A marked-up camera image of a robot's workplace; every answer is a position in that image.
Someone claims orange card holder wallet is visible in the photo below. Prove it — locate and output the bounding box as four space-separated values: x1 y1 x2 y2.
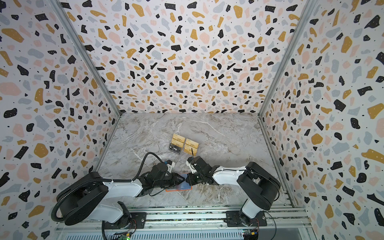
166 174 192 192

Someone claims clear acrylic card stand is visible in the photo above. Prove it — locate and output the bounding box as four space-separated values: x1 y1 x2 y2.
168 134 200 158

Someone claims circuit board right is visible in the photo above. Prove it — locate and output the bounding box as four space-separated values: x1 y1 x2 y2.
243 230 259 240

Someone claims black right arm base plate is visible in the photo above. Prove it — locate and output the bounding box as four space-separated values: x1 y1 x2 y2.
224 211 267 228

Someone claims aluminium corner post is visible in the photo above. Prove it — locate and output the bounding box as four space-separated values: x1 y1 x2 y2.
49 0 122 118
257 0 319 118

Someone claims green circuit board left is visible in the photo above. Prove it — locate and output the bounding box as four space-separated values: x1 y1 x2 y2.
118 232 133 240

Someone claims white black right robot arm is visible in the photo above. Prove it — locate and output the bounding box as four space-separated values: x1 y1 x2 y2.
186 157 281 221

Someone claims black card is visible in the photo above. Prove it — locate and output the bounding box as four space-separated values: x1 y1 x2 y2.
169 143 183 154

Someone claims aluminium corner post left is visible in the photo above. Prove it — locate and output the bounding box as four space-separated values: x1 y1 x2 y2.
49 0 122 118

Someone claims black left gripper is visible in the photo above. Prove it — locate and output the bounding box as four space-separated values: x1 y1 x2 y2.
155 172 188 189

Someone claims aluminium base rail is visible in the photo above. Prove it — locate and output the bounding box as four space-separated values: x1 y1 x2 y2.
53 205 316 240

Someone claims aluminium corner post right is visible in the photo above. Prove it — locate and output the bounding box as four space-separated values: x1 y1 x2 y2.
257 0 319 118

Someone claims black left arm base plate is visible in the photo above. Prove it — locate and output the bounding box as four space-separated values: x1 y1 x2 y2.
102 212 147 231

